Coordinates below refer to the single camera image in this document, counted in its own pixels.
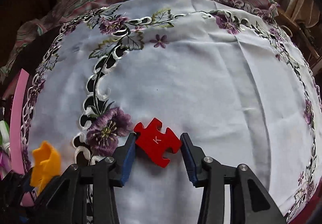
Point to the yellow orange plastic toy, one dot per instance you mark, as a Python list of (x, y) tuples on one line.
[(47, 164)]

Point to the white floral embroidered tablecloth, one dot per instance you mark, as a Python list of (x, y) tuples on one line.
[(232, 80)]

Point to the pink white cardboard box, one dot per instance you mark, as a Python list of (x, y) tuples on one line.
[(15, 123)]

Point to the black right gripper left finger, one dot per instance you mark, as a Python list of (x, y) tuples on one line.
[(64, 200)]

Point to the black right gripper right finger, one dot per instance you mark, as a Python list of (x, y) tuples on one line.
[(250, 202)]

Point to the wooden shelf with clutter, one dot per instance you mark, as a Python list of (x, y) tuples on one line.
[(308, 40)]

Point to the pink curtain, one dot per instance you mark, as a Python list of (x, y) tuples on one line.
[(303, 11)]

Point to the white green plug-in device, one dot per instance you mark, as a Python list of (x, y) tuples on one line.
[(5, 136)]

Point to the red puzzle piece letter K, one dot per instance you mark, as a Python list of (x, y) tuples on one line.
[(155, 143)]

